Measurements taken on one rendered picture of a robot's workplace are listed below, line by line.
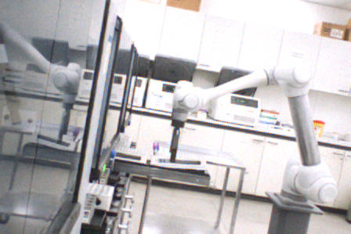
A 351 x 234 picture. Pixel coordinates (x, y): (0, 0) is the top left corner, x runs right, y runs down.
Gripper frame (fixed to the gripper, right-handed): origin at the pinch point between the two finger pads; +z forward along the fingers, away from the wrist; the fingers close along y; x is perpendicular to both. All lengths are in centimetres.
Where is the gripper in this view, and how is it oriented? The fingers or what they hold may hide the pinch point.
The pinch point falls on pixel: (171, 156)
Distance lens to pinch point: 193.1
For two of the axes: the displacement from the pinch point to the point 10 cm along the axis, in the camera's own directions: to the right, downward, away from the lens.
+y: -0.7, -0.7, 10.0
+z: -1.8, 9.8, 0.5
